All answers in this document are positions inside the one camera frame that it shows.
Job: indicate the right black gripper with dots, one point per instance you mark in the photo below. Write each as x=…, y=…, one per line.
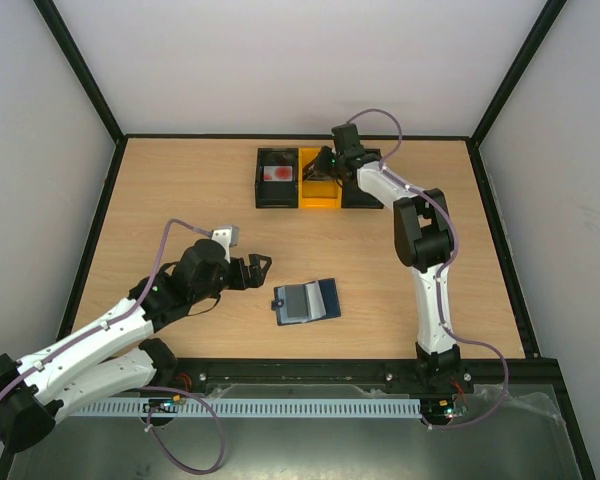
x=325, y=161

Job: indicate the black bin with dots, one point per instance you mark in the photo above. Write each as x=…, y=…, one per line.
x=353, y=197
x=276, y=194

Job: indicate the right black bin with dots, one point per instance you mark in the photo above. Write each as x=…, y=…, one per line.
x=353, y=197

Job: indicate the yellow middle bin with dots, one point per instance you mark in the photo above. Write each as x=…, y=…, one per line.
x=316, y=194

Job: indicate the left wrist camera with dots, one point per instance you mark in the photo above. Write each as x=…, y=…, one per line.
x=227, y=236

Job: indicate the red white card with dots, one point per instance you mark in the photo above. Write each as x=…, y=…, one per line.
x=277, y=173

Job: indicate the left black bin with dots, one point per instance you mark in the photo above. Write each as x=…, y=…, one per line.
x=276, y=194

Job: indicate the navy blue card holder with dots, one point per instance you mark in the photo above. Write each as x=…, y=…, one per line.
x=297, y=304

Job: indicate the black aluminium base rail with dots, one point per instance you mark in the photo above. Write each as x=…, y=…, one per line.
x=390, y=376

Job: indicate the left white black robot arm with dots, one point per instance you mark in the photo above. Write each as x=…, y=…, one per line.
x=119, y=350

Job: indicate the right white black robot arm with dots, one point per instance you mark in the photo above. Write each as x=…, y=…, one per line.
x=423, y=237

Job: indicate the grey slotted cable duct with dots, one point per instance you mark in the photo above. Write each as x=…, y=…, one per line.
x=381, y=408

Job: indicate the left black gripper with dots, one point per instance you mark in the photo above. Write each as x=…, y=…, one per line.
x=255, y=278

